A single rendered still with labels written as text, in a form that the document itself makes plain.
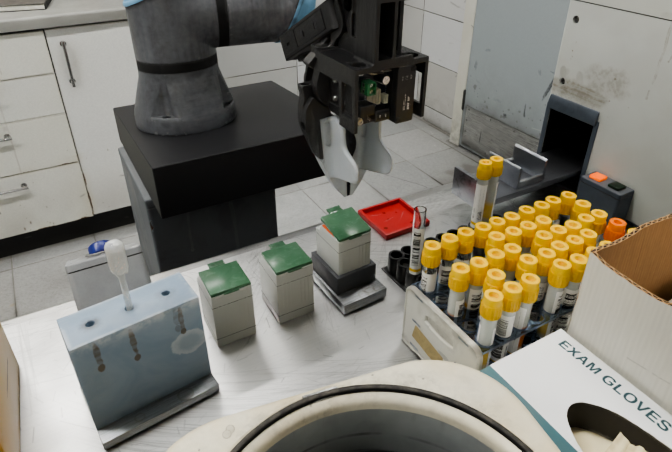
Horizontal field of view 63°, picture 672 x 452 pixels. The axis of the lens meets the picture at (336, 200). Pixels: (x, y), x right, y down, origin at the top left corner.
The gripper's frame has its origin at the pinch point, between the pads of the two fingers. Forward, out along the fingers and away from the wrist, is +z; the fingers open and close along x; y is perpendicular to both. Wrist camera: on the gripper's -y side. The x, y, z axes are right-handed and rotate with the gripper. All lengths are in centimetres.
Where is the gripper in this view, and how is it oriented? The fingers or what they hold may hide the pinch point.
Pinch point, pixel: (343, 180)
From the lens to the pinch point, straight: 54.3
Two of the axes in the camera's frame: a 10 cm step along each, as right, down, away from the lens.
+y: 5.2, 4.5, -7.3
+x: 8.5, -2.7, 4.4
